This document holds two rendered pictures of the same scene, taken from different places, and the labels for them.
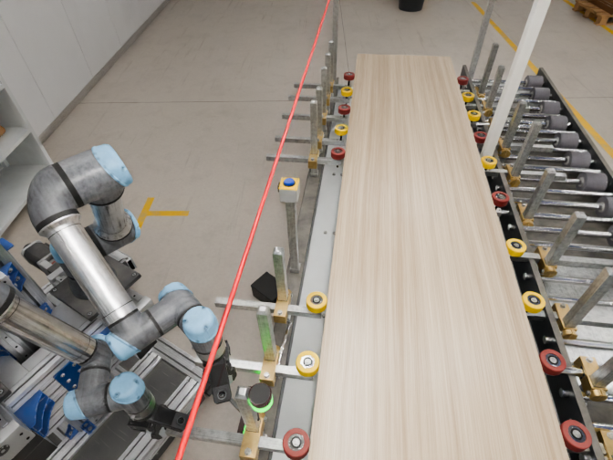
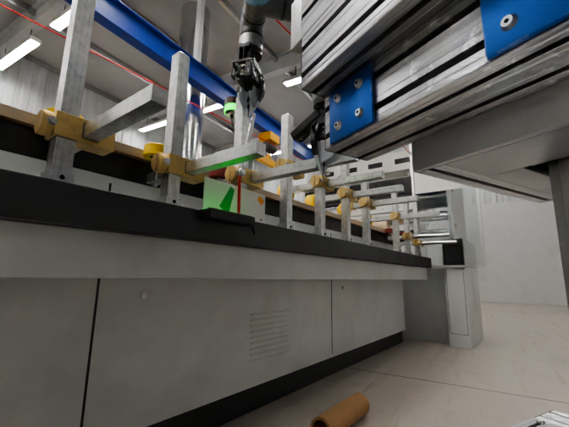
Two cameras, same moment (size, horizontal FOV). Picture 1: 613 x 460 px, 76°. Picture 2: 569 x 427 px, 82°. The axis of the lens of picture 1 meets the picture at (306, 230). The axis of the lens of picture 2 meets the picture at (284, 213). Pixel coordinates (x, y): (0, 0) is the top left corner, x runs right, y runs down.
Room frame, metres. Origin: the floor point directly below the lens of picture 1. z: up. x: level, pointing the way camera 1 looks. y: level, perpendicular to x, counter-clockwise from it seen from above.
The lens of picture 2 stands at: (1.26, 0.79, 0.53)
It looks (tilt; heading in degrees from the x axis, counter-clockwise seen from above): 11 degrees up; 208
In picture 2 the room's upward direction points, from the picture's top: 1 degrees clockwise
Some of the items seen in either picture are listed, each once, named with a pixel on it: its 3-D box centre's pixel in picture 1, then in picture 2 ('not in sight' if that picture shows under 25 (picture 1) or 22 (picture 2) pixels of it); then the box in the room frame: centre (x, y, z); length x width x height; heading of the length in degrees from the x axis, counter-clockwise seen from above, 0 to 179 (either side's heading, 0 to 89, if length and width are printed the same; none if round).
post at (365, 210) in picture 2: not in sight; (366, 217); (-0.56, 0.34, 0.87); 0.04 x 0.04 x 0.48; 81
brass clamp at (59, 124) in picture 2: (283, 305); (76, 133); (0.89, 0.11, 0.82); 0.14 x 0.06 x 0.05; 171
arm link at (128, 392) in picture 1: (129, 392); not in sight; (0.43, 0.48, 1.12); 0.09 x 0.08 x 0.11; 102
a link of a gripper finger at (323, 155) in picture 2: not in sight; (324, 155); (0.45, 0.48, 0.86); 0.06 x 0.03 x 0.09; 81
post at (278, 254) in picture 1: (282, 289); (69, 95); (0.92, 0.10, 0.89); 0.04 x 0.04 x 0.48; 81
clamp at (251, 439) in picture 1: (254, 435); (244, 178); (0.40, 0.18, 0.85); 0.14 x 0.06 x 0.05; 171
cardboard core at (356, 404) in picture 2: not in sight; (342, 415); (0.00, 0.38, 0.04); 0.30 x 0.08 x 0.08; 171
